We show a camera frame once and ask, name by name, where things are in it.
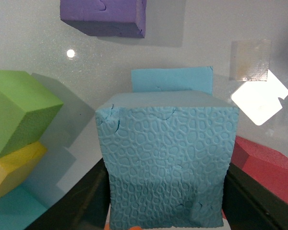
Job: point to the clear tape patch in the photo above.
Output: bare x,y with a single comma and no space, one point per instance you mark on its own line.
249,60

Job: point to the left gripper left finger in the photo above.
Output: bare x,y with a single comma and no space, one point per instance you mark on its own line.
84,207

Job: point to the turquoise plastic bin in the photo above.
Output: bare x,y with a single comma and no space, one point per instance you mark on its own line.
18,209

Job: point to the blue foam block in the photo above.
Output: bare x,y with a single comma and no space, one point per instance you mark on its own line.
165,80
167,155

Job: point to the yellow foam block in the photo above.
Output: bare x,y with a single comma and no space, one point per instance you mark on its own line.
16,166

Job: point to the far purple foam block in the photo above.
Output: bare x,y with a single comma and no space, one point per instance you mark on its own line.
121,18

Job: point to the green foam block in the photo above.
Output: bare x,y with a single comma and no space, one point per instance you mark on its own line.
26,110

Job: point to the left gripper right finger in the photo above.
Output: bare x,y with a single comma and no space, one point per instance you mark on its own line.
249,206

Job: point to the left orange foam block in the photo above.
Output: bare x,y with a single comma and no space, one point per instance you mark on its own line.
109,227

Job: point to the front red foam block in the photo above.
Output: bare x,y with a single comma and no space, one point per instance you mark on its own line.
265,165

